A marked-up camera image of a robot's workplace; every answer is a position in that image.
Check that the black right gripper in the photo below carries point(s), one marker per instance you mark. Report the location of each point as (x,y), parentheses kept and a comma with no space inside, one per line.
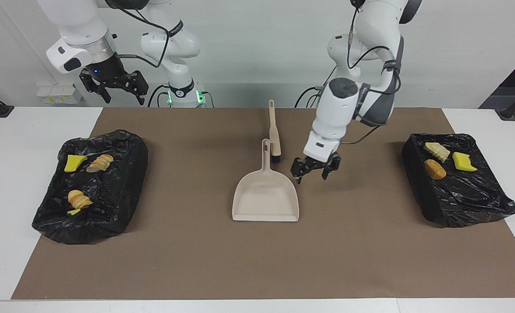
(111,76)

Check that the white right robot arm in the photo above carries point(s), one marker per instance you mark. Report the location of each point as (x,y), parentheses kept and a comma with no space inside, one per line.
(79,30)

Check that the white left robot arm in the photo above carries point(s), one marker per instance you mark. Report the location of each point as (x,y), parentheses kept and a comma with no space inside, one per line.
(335,117)

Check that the brown peanut shaped bread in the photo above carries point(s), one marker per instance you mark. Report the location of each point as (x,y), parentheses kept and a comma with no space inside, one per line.
(434,169)

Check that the small yellow sponge piece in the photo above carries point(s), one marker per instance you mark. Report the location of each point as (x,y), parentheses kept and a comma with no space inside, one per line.
(73,212)

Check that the brown table mat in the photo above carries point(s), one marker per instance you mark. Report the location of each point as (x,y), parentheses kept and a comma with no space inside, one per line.
(257,261)

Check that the black bag lined bin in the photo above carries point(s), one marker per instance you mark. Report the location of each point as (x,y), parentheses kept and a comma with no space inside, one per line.
(461,195)
(118,195)

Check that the beige plastic dustpan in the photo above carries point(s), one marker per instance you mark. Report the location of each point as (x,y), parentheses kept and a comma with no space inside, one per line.
(266,195)

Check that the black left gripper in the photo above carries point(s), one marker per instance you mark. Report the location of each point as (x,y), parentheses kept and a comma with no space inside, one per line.
(314,165)

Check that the beige hand brush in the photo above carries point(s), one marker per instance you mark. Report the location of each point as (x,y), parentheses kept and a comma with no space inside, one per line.
(275,134)

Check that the white wall socket box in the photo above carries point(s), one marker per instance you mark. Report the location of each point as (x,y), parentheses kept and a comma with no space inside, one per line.
(59,93)

